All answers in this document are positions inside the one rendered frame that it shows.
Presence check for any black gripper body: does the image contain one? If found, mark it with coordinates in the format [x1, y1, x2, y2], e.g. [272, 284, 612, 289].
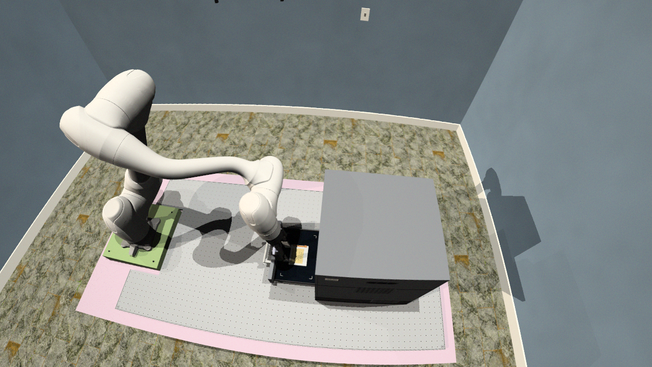
[266, 230, 283, 248]

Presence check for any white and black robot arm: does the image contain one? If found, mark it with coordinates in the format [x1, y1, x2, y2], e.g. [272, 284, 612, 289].
[60, 69, 284, 256]

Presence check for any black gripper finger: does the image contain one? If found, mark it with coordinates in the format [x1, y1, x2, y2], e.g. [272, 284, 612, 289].
[280, 224, 291, 248]
[271, 241, 289, 261]

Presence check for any dark grey instrument cabinet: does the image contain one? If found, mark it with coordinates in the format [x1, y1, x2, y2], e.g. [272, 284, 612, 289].
[263, 169, 450, 304]

